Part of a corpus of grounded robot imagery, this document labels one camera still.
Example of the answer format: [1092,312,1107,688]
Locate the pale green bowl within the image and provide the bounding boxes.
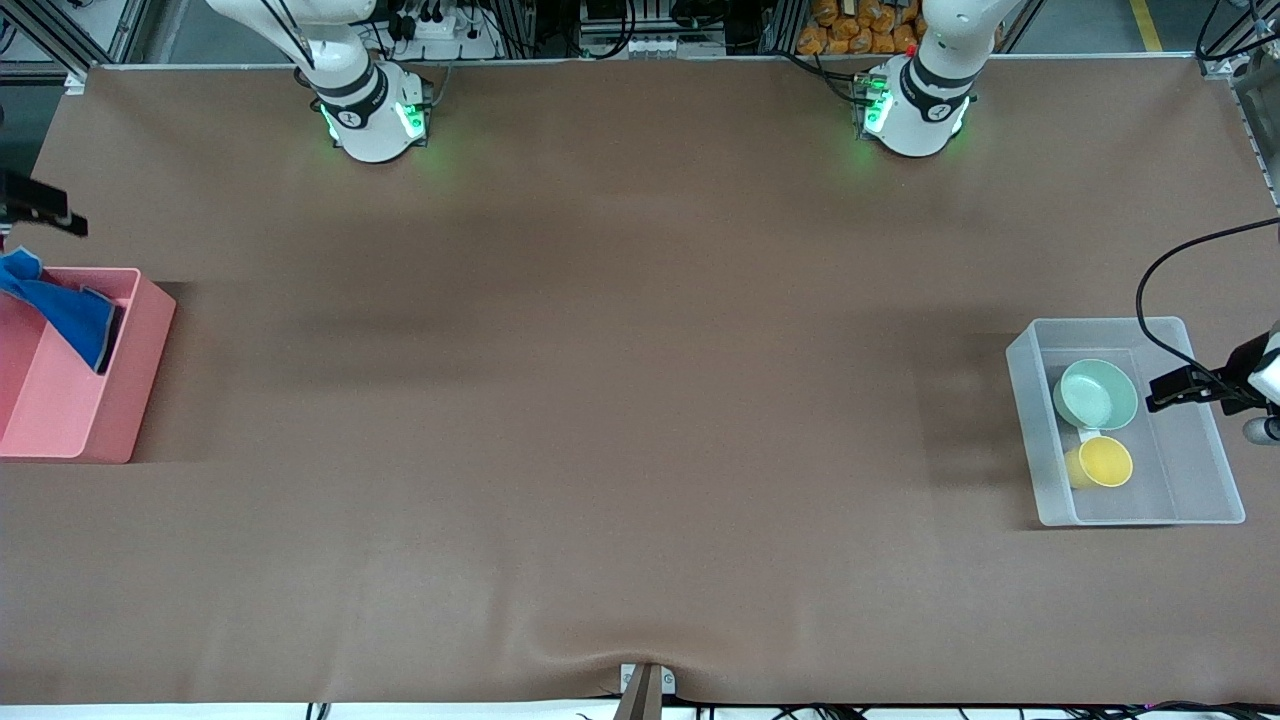
[1052,358,1140,431]

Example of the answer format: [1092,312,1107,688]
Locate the blue microfibre cloth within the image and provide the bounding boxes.
[0,247,126,375]

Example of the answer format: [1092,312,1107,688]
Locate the yellow plastic cup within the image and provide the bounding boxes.
[1063,435,1135,491]

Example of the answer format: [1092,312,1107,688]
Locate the clear plastic bin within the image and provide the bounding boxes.
[1005,317,1247,528]

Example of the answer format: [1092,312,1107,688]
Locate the pink plastic bin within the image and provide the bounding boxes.
[0,266,177,465]

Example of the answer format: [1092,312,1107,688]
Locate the white power strip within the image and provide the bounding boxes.
[395,12,501,61]

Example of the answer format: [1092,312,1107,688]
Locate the orange bagged items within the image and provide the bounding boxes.
[797,0,926,57]

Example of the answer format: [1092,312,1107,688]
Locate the grey equipment box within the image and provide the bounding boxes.
[578,0,696,59]

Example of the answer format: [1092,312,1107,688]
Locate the aluminium frame profile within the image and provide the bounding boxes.
[1195,40,1280,201]
[0,0,151,81]

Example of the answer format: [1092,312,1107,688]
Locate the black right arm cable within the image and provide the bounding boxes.
[275,0,329,69]

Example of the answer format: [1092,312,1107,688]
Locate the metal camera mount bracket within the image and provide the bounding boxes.
[612,662,677,720]

